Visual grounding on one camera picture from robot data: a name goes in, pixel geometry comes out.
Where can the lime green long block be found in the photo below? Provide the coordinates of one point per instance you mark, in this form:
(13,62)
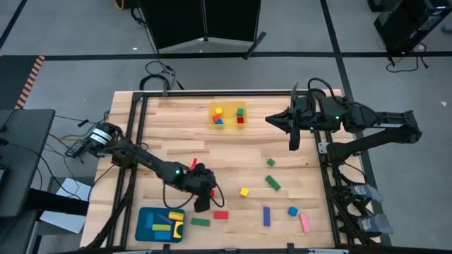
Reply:
(161,227)

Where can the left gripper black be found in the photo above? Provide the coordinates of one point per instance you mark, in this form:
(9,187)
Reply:
(199,180)

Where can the black folding partition screen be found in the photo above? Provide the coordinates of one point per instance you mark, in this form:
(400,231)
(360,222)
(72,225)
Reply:
(176,21)

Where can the red small brick block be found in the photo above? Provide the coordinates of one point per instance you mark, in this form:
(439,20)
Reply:
(240,120)

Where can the teal plastic tray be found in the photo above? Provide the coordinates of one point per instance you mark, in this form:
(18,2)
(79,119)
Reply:
(141,236)

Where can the yellow cube block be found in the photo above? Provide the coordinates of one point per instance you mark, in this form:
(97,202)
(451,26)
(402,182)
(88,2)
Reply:
(218,110)
(244,192)

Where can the yellow translucent plastic bin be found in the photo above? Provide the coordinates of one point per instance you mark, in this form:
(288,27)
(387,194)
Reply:
(229,106)

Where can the pink long block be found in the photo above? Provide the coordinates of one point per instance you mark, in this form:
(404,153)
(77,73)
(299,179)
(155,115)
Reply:
(304,222)

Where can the red rectangular block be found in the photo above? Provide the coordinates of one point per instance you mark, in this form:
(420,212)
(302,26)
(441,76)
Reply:
(193,164)
(221,214)

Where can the orange black hazard tape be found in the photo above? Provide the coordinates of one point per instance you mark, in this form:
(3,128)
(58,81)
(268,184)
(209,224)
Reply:
(30,83)

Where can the green cube block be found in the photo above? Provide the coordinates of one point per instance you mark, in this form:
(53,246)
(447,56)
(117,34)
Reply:
(270,162)
(240,112)

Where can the black desk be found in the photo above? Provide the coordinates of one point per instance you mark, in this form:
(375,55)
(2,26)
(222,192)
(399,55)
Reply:
(21,158)

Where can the yellow cylinder block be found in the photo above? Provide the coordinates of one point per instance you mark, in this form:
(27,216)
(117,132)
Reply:
(176,216)

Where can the indigo long block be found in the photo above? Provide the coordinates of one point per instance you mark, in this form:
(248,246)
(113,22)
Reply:
(266,216)

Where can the blue short rectangular block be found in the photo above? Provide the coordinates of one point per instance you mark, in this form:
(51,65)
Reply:
(149,220)

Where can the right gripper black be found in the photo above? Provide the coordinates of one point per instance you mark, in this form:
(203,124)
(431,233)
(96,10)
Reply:
(307,114)

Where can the black equipment cart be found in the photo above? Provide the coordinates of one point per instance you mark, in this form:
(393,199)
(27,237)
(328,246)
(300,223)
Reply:
(406,24)

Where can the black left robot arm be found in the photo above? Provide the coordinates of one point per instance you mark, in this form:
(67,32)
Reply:
(148,162)

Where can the white sheet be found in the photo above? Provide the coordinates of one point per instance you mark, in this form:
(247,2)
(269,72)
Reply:
(72,187)

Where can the black power adapter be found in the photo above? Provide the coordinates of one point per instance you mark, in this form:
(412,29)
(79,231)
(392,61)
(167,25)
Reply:
(75,149)

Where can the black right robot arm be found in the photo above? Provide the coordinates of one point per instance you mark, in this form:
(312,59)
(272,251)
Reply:
(381,120)

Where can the black aluminium table frame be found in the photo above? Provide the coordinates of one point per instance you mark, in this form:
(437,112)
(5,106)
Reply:
(226,94)

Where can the yellow arch block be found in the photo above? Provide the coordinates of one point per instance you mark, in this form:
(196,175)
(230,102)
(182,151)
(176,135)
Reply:
(175,231)

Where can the green rectangular block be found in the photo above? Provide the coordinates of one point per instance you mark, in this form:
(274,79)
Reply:
(200,222)

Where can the grey plastic pouch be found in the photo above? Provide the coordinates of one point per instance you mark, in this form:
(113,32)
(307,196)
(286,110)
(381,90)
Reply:
(376,224)
(365,192)

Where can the blue cube block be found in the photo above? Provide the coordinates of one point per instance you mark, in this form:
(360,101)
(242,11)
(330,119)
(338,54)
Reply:
(219,122)
(292,211)

